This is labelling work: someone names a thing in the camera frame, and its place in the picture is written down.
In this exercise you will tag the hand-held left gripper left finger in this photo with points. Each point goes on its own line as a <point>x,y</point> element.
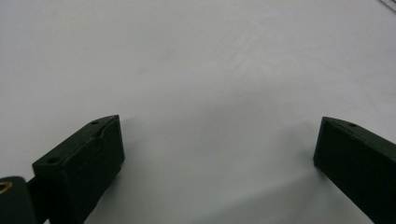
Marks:
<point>79,168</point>

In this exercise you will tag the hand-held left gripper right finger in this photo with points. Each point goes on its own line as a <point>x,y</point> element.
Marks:
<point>358,161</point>

